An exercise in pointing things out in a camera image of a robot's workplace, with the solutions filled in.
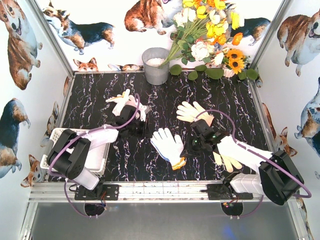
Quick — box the cream glove far right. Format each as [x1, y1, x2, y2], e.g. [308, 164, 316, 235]
[176, 101, 214, 126]

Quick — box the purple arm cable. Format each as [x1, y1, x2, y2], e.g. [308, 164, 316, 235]
[193, 109, 313, 218]
[48, 93, 141, 218]

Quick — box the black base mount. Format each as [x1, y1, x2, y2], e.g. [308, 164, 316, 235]
[200, 172, 254, 200]
[74, 181, 120, 201]

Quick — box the white plastic storage basket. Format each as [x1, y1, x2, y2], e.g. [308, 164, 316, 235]
[40, 128, 110, 177]

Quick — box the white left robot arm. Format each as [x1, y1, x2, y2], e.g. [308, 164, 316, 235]
[46, 104, 150, 191]

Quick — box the green moss stone far left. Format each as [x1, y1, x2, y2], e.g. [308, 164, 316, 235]
[169, 64, 182, 76]

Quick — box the aluminium frame post left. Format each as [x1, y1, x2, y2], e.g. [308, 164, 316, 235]
[26, 0, 74, 77]

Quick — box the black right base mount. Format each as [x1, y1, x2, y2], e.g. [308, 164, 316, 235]
[200, 172, 254, 200]

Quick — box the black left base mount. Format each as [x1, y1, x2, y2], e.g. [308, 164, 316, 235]
[74, 181, 120, 201]

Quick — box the large green moss stone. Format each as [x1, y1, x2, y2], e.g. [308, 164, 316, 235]
[205, 68, 224, 80]

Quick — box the aluminium front rail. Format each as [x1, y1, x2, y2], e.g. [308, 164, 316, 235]
[28, 181, 263, 202]

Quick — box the aluminium frame post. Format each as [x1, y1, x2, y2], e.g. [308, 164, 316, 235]
[26, 0, 74, 77]
[250, 0, 293, 70]

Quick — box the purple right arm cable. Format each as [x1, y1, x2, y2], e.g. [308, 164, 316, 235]
[193, 109, 313, 218]

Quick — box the cream glove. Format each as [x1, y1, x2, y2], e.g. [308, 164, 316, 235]
[176, 101, 214, 126]
[212, 151, 243, 173]

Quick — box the white sunflower pot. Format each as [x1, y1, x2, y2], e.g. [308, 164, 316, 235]
[223, 68, 236, 78]

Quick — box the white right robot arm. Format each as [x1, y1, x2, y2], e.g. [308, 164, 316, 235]
[181, 119, 304, 206]

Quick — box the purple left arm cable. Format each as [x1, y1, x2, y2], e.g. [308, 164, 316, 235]
[48, 93, 141, 218]

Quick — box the artificial flower bouquet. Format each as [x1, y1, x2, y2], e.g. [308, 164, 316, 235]
[162, 0, 245, 65]

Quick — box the aluminium frame rail right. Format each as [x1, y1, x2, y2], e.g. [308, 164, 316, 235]
[248, 75, 279, 152]

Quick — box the white glove orange trim folded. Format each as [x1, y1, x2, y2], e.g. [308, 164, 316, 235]
[105, 89, 137, 116]

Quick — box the aluminium frame post right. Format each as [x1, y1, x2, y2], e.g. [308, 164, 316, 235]
[250, 0, 293, 70]

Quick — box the grey metal bucket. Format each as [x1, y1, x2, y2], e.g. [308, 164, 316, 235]
[141, 47, 170, 86]

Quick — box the sunflower bunch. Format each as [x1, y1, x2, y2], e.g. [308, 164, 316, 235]
[222, 48, 250, 74]

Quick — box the blue dotted white glove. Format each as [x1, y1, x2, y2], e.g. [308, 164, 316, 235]
[150, 128, 186, 171]

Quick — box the green moss stone right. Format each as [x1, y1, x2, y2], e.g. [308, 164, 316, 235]
[246, 68, 259, 81]

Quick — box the cream glove near right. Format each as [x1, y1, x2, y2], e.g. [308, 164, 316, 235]
[212, 151, 243, 173]

